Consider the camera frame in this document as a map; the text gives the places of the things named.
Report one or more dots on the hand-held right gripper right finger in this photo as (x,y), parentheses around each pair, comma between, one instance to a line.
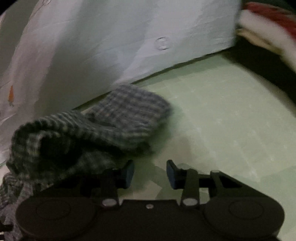
(171,173)

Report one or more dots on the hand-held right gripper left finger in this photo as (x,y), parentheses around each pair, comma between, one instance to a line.
(128,173)

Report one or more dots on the blue white plaid shirt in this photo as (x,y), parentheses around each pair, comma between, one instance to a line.
(127,115)

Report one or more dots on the green grid mat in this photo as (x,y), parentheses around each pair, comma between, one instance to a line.
(231,115)

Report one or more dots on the grey garment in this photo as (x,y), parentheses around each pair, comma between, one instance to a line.
(7,215)

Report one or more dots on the carrot print light blue quilt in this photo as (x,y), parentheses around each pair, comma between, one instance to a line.
(104,46)

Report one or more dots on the red white striped blanket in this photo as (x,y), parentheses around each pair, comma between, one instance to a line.
(261,25)

